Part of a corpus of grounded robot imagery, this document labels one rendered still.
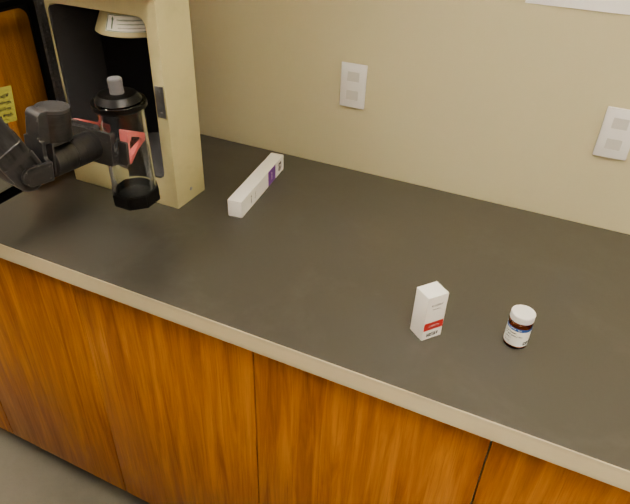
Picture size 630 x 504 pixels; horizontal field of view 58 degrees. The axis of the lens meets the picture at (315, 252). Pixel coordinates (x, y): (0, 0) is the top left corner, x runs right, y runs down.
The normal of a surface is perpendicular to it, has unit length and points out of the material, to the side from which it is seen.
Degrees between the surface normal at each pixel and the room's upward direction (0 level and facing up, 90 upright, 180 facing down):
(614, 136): 90
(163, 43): 90
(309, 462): 90
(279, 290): 0
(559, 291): 0
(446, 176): 90
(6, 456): 0
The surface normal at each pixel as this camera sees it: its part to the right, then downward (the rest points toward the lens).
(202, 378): -0.43, 0.50
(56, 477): 0.04, -0.82
